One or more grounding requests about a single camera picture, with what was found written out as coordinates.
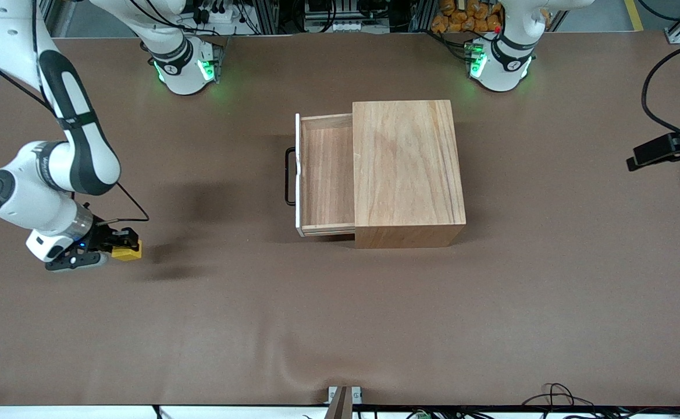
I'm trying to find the yellow cube block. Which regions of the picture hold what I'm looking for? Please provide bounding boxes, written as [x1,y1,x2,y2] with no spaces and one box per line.
[112,240,143,261]

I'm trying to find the brown table mat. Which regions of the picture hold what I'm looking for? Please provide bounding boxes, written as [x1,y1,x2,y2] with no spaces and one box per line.
[0,32,680,408]

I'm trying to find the white power strip with plugs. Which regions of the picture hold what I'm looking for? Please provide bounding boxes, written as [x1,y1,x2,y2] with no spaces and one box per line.
[191,5,241,25]

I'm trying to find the pile of orange round items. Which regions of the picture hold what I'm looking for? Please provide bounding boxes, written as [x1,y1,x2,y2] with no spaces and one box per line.
[431,0,503,34]

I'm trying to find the light wooden cabinet box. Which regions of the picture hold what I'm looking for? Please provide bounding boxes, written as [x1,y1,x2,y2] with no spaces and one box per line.
[353,100,467,249]

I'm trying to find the long white socket strip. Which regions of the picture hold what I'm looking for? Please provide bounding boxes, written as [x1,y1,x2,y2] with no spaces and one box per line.
[305,20,390,33]

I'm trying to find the black loose cable loops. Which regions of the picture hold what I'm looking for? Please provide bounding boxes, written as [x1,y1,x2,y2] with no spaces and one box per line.
[521,382,599,408]

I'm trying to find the grey metal clamp bracket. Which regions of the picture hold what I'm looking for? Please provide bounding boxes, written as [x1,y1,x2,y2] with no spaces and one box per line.
[327,386,362,405]

